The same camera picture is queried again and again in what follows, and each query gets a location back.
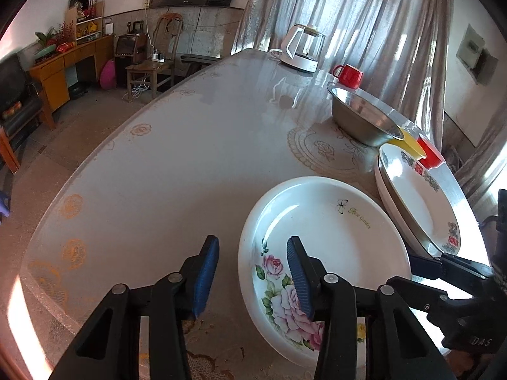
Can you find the yellow bowl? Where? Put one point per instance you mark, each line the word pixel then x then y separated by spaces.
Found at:
pixel 412 144

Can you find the white rose print plate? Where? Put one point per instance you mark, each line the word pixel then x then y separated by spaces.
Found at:
pixel 336 237

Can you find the white plate red print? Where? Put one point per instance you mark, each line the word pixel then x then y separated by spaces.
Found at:
pixel 416 194

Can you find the red and white bowl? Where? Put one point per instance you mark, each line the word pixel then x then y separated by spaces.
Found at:
pixel 431 156

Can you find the black portable speaker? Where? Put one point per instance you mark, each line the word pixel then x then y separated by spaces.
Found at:
pixel 126 45

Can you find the wooden side table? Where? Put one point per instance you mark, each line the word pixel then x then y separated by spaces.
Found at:
pixel 8 150

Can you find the stainless steel bowl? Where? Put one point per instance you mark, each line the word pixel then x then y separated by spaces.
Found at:
pixel 356 122

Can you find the wooden chair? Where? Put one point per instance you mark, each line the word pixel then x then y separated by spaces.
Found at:
pixel 146 69

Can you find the blue stool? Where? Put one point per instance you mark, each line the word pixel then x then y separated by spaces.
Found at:
pixel 4 206

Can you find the dark wooden bench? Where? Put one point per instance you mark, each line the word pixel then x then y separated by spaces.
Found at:
pixel 200 58

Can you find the wooden desk shelf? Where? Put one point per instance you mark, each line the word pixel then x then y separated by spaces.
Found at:
pixel 89 27

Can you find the white lace tablecloth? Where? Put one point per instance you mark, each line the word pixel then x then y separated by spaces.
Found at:
pixel 178 166

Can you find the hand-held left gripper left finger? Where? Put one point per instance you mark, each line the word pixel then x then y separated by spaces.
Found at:
pixel 206 281

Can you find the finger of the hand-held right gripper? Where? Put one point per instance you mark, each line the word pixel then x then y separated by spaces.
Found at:
pixel 420 295
pixel 455 271

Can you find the white power strip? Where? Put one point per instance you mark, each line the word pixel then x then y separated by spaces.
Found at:
pixel 158 57

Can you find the white glass electric kettle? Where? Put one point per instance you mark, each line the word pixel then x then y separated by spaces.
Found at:
pixel 301 61

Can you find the grey sheer curtain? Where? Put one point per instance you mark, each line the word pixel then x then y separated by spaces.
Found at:
pixel 356 8
pixel 483 154

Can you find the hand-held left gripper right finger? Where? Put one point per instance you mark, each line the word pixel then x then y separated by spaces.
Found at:
pixel 299 285

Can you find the grey wall panel box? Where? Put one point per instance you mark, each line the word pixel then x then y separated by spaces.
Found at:
pixel 473 53

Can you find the wooden desk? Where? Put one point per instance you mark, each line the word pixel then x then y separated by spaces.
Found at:
pixel 51 83

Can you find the green tray with red decor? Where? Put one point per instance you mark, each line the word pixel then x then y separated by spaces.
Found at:
pixel 51 45

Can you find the red mug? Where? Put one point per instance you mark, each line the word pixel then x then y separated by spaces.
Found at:
pixel 350 76

